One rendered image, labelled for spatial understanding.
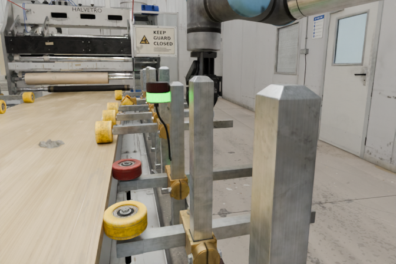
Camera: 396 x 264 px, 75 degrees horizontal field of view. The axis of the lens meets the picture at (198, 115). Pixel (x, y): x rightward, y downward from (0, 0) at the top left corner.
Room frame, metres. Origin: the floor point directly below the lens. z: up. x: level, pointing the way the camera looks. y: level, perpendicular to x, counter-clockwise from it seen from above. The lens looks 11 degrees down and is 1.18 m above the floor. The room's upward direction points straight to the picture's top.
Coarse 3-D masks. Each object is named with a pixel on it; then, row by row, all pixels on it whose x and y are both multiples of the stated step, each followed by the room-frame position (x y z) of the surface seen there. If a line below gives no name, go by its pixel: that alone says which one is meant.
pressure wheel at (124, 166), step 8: (120, 160) 0.71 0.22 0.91; (128, 160) 0.71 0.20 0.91; (136, 160) 0.71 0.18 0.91; (112, 168) 0.67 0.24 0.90; (120, 168) 0.65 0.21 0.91; (128, 168) 0.65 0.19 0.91; (136, 168) 0.66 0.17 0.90; (120, 176) 0.65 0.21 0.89; (128, 176) 0.65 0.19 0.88; (136, 176) 0.66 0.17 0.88; (128, 192) 0.68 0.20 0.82
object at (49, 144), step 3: (42, 141) 0.87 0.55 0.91; (48, 141) 0.87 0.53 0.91; (51, 141) 0.85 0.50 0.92; (54, 141) 0.86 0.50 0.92; (57, 141) 0.88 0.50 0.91; (60, 141) 0.88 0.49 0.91; (39, 144) 0.86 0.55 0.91; (42, 144) 0.85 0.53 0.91; (45, 144) 0.85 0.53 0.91; (48, 144) 0.85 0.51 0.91; (51, 144) 0.85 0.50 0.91; (54, 144) 0.85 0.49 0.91; (57, 144) 0.86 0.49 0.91; (60, 144) 0.87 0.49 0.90; (48, 147) 0.84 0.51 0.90; (51, 147) 0.84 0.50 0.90
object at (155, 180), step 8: (216, 168) 0.76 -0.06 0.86; (224, 168) 0.76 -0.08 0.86; (232, 168) 0.76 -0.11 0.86; (240, 168) 0.76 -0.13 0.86; (248, 168) 0.76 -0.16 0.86; (144, 176) 0.70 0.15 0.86; (152, 176) 0.70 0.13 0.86; (160, 176) 0.70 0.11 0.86; (216, 176) 0.74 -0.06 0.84; (224, 176) 0.74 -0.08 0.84; (232, 176) 0.75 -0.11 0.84; (240, 176) 0.76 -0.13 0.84; (248, 176) 0.76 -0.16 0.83; (120, 184) 0.66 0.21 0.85; (128, 184) 0.67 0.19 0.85; (136, 184) 0.67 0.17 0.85; (144, 184) 0.68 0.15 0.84; (152, 184) 0.69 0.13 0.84; (160, 184) 0.69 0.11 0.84
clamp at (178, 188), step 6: (168, 168) 0.74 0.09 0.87; (168, 174) 0.69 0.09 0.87; (168, 180) 0.69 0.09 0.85; (174, 180) 0.65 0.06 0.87; (180, 180) 0.65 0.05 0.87; (186, 180) 0.66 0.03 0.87; (168, 186) 0.69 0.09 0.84; (174, 186) 0.63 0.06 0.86; (180, 186) 0.64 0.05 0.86; (186, 186) 0.64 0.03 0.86; (174, 192) 0.63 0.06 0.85; (180, 192) 0.64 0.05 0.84; (186, 192) 0.64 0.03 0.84; (174, 198) 0.64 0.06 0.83; (180, 198) 0.65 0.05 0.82
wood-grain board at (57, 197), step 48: (48, 96) 2.37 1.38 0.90; (96, 96) 2.37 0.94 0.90; (0, 144) 0.88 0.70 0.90; (96, 144) 0.88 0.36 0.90; (0, 192) 0.53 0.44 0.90; (48, 192) 0.53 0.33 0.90; (96, 192) 0.53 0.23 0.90; (0, 240) 0.37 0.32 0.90; (48, 240) 0.37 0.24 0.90; (96, 240) 0.37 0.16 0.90
